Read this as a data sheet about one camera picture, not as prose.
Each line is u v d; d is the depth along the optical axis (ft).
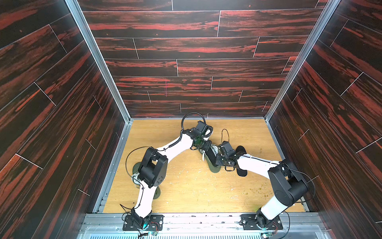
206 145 2.68
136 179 1.78
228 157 2.36
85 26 2.36
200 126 2.45
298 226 2.41
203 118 2.80
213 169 2.91
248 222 2.39
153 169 1.71
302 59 2.76
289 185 1.51
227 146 2.43
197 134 2.43
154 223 2.41
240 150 3.34
